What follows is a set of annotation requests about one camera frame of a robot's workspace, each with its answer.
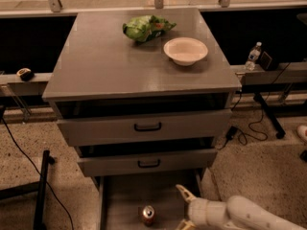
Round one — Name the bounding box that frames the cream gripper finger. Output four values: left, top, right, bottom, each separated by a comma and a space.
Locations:
175, 219, 196, 230
176, 184, 196, 203

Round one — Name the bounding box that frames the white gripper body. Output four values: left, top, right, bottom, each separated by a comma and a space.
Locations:
188, 197, 229, 230

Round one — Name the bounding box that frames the red coke can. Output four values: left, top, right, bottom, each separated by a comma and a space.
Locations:
141, 205, 155, 226

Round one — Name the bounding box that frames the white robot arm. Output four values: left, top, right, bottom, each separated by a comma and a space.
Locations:
176, 184, 307, 230

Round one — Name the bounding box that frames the grey middle drawer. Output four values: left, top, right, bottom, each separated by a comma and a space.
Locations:
78, 149, 217, 177

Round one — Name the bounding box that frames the grey drawer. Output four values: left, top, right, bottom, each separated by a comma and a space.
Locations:
58, 109, 232, 147
78, 149, 217, 177
98, 170, 206, 230

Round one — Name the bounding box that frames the grey bottom drawer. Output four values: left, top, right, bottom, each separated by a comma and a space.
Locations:
98, 170, 206, 230

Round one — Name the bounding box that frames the grey top drawer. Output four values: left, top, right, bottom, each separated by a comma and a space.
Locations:
58, 109, 232, 147

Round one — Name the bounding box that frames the grey drawer cabinet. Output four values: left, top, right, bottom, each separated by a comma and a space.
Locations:
41, 7, 243, 177

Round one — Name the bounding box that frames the black stand leg right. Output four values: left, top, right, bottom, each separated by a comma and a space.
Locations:
253, 92, 286, 139

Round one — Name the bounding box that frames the black stand leg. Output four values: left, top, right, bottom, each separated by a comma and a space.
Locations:
253, 92, 286, 139
0, 150, 55, 230

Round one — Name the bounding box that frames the red white shoe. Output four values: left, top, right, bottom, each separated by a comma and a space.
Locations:
296, 125, 307, 143

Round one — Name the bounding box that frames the clear water bottle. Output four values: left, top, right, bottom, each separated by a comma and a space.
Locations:
245, 42, 262, 71

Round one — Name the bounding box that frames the white bowl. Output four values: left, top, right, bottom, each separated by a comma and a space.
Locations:
163, 37, 208, 66

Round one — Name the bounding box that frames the black stand leg left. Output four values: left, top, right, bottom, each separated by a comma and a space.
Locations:
0, 150, 55, 230

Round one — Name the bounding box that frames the small black box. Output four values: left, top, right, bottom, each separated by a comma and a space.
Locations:
259, 51, 278, 71

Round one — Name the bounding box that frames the green chip bag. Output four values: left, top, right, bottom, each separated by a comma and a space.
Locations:
122, 15, 177, 43

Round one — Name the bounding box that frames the black power adapter cable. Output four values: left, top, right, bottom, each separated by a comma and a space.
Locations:
216, 60, 293, 151

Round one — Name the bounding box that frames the black floor cable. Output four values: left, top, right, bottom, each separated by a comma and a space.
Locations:
0, 115, 75, 230

